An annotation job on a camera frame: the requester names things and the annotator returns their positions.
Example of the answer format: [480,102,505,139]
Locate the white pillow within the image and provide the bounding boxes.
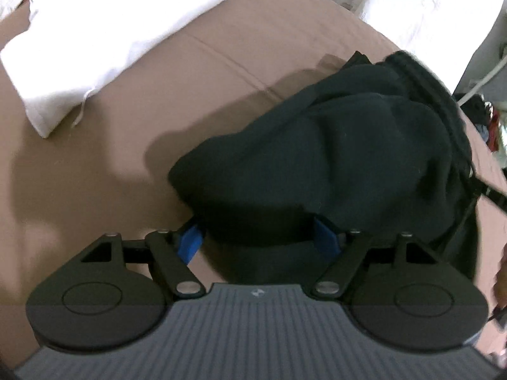
[1,0,226,138]

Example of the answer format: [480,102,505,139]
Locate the brown bed sheet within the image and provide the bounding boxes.
[1,0,506,367]

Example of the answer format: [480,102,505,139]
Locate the red garment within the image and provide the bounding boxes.
[486,105,500,152]

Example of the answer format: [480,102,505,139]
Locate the white cable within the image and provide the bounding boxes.
[457,61,507,108]

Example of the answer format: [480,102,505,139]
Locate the white curtain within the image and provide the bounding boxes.
[333,0,504,91]

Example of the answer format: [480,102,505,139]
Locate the black knit garment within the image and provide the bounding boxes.
[169,52,478,285]

